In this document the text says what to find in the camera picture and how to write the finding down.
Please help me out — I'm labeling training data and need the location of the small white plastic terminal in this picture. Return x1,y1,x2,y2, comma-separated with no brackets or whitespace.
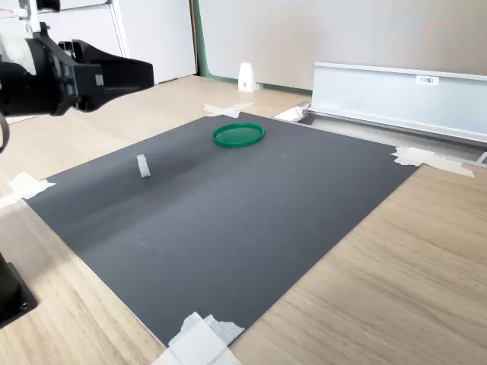
135,154,152,179

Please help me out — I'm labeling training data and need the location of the round green lid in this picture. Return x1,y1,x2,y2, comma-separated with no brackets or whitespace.
212,122,266,149

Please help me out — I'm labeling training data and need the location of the green partition trim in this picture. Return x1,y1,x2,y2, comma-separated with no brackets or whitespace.
189,0,313,93

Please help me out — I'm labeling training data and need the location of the white masking tape patch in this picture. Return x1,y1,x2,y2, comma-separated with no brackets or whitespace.
0,171,57,209
202,101,256,119
151,311,247,365
390,146,476,179

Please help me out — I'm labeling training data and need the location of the dark grey mat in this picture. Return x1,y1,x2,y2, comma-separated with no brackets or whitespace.
23,110,422,349

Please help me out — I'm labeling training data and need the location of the grey partition panel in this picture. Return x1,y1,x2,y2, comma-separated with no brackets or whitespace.
197,0,487,92

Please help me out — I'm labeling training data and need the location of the black camera cable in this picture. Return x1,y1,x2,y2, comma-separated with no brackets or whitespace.
0,112,11,155

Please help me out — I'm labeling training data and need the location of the small white bracket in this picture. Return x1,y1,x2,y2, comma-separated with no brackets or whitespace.
237,62,255,93

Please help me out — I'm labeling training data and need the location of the silver cable duct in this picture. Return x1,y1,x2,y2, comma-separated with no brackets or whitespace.
273,61,487,168

